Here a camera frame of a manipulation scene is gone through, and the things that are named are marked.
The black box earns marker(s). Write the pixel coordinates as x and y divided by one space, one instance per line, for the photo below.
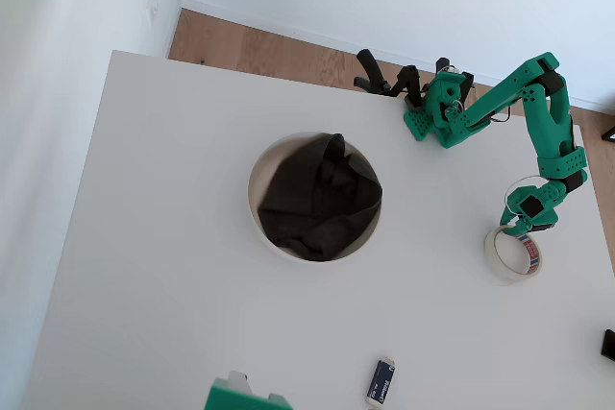
609 345

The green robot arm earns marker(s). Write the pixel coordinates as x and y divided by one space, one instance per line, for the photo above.
552 127

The black table clamp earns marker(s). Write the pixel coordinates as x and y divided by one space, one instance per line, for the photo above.
372 69
467 79

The white plastic piece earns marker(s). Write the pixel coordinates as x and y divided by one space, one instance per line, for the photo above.
238 379

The dark framed object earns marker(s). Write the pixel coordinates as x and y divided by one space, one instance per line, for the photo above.
610 135

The green plastic part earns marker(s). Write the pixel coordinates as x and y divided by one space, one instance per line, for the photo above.
230 398

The black cloth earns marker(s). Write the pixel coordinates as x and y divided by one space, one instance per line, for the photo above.
317 203

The white masking tape roll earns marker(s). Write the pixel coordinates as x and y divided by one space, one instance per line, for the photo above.
490 256

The green gripper black motor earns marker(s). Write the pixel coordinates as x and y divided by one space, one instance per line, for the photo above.
542 226

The blue and white eraser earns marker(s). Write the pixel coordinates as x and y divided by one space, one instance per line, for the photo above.
379 381

